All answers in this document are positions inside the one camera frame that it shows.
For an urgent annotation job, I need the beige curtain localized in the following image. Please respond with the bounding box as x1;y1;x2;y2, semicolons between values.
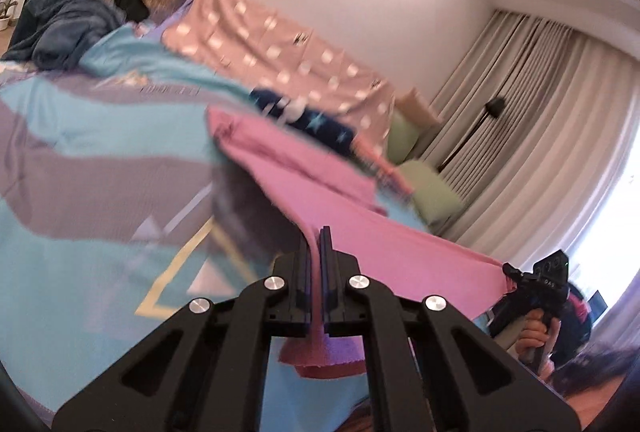
415;9;640;275

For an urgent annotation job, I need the pink long-sleeve shirt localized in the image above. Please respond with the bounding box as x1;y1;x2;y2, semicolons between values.
207;106;507;379

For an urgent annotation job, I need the navy star blanket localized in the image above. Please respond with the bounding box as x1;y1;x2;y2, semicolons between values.
248;88;358;159

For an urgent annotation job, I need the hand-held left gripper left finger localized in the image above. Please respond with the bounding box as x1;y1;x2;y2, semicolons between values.
52;227;321;432

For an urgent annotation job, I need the black floor lamp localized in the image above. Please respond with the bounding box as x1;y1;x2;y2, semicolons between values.
434;96;507;233

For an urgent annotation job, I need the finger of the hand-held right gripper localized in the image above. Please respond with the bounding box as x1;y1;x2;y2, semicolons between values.
502;263;526;300

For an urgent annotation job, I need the dark blue fleece blanket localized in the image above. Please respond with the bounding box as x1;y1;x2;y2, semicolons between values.
2;0;127;70

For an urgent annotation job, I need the pink polka dot sheet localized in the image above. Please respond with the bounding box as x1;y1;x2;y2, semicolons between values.
162;0;401;150

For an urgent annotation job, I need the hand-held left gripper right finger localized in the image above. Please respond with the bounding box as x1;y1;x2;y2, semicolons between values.
320;226;583;432

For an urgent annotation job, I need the tan pillow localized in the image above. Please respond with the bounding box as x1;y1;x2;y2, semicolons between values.
395;88;444;129

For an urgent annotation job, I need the salmon folded garment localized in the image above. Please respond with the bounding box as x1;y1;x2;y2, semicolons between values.
352;137;416;193

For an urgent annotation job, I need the green pillow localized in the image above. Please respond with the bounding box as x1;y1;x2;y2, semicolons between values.
387;116;426;163
400;160;464;227

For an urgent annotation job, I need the geometric printed bedspread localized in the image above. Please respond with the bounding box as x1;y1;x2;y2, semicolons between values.
0;22;493;432

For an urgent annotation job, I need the person's right hand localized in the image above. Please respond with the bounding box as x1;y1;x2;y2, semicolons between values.
515;308;552;367

